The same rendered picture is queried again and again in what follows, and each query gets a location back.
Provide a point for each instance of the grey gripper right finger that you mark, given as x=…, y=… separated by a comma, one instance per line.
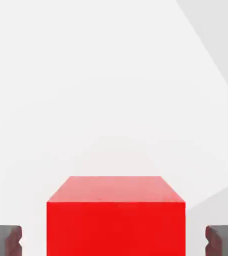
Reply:
x=226, y=241

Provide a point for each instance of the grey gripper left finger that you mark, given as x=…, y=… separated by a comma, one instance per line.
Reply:
x=1, y=241

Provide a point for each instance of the small red cube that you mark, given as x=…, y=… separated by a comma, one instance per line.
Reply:
x=115, y=226

